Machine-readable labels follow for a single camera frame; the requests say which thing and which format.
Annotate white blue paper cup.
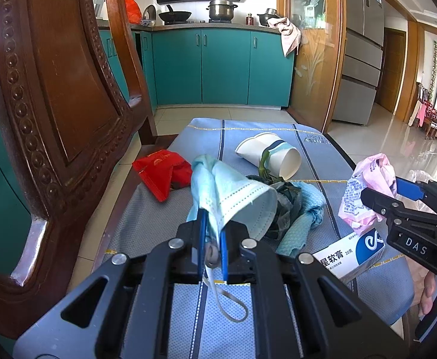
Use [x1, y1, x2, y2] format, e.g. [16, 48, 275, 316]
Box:
[235, 132, 302, 180]

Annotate black wok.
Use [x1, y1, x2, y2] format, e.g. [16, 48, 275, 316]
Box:
[158, 4, 192, 25]

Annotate white blue ointment box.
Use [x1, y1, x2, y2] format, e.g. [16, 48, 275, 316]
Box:
[313, 229, 386, 284]

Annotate dark green vegetable leaves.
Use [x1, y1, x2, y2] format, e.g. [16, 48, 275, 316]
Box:
[247, 149, 303, 241]

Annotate red can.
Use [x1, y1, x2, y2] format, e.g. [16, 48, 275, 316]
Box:
[246, 13, 254, 26]

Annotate light blue face mask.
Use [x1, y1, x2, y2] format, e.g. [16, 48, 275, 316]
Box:
[185, 153, 279, 324]

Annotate brown wooden door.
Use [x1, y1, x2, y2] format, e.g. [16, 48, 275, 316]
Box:
[375, 28, 407, 113]

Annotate pink wrapper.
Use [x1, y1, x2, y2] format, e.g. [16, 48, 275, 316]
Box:
[337, 152, 399, 237]

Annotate teal kitchen cabinets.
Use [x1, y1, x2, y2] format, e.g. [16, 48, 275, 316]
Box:
[0, 25, 294, 274]

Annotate light blue quilted cloth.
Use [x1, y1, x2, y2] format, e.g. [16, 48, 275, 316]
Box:
[275, 182, 326, 257]

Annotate orange plastic bag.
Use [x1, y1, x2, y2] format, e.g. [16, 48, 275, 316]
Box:
[124, 0, 142, 24]

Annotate grey refrigerator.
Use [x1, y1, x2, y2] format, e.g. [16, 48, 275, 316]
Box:
[333, 0, 384, 126]

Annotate wooden glass sliding door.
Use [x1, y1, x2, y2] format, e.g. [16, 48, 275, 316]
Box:
[277, 0, 346, 132]

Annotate red wrapper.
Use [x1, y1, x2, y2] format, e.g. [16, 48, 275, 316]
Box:
[133, 149, 192, 203]

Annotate pink hanging towel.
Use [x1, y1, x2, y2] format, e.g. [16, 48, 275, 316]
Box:
[267, 17, 301, 57]

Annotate carved wooden chair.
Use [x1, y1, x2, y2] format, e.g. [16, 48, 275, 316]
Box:
[0, 0, 156, 339]

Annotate black kettle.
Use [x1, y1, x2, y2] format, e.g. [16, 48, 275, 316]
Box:
[257, 8, 281, 27]

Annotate person's right hand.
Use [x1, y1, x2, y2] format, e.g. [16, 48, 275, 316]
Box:
[419, 271, 437, 319]

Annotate steel cooking pot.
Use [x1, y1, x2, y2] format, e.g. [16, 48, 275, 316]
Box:
[207, 0, 238, 22]

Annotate blue placemat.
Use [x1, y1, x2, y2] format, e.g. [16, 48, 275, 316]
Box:
[102, 117, 415, 359]

